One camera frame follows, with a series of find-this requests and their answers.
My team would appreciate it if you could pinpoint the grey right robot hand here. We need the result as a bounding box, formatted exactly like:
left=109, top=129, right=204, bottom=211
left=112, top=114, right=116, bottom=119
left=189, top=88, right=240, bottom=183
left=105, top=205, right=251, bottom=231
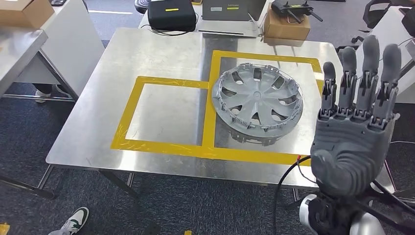
left=310, top=35, right=403, bottom=198

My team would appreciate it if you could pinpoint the silver plastic hubcap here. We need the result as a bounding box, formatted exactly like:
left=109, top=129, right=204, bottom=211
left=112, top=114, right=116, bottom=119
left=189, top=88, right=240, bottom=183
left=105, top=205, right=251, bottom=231
left=211, top=62, right=304, bottom=140

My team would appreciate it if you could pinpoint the yellow tape on workbench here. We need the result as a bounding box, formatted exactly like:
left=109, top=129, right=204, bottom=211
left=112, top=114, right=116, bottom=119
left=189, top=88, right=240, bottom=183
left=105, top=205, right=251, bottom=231
left=110, top=49, right=325, bottom=166

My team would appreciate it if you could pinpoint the stainless steel workbench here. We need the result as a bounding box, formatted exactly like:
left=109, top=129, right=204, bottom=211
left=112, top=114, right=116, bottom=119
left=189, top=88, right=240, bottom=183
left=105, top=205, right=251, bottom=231
left=0, top=27, right=399, bottom=200

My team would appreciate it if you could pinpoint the white desk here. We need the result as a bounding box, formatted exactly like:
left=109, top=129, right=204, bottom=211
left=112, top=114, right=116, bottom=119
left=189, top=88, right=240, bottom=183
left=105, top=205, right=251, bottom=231
left=355, top=5, right=415, bottom=104

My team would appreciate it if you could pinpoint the brown cardboard box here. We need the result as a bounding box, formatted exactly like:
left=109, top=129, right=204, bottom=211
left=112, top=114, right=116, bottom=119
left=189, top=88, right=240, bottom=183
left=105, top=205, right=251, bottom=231
left=0, top=0, right=55, bottom=29
left=263, top=3, right=311, bottom=41

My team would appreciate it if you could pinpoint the black office chair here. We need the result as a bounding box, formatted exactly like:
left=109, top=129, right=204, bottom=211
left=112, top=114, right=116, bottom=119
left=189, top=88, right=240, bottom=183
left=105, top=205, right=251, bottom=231
left=335, top=0, right=393, bottom=52

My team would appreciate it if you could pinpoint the black remote with antennas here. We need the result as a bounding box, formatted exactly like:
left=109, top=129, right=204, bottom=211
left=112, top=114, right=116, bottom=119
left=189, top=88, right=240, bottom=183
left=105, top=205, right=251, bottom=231
left=271, top=0, right=324, bottom=24

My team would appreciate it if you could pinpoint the silver laptop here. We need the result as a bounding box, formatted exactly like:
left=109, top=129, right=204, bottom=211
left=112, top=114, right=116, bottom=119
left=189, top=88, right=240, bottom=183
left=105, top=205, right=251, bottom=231
left=198, top=0, right=267, bottom=38

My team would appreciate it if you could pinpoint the black carrying case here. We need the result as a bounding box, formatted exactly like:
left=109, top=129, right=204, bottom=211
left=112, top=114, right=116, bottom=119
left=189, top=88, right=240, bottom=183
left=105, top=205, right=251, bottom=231
left=147, top=0, right=198, bottom=32

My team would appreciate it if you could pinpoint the black round stool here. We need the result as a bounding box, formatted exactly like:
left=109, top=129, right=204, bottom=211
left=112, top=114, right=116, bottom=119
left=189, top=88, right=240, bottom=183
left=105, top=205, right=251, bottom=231
left=134, top=0, right=151, bottom=14

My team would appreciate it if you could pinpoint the person's sneaker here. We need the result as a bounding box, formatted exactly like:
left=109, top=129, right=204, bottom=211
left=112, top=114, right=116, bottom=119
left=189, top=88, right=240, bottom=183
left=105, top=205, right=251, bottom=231
left=48, top=207, right=90, bottom=235

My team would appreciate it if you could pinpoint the white desk panel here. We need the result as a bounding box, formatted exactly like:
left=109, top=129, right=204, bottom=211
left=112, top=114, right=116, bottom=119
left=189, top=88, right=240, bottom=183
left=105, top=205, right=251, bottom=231
left=14, top=0, right=105, bottom=98

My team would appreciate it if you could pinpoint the person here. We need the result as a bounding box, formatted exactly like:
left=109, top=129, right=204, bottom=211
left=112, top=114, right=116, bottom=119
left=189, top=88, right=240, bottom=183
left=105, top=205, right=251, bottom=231
left=34, top=83, right=70, bottom=104

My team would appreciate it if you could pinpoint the stainless steel table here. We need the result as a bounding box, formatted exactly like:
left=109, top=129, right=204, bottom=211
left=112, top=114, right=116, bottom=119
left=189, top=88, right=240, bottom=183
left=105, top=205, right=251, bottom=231
left=0, top=27, right=80, bottom=103

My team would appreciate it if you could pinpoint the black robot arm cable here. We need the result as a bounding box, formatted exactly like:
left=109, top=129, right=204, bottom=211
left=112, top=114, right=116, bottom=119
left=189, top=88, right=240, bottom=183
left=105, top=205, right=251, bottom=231
left=272, top=155, right=317, bottom=235

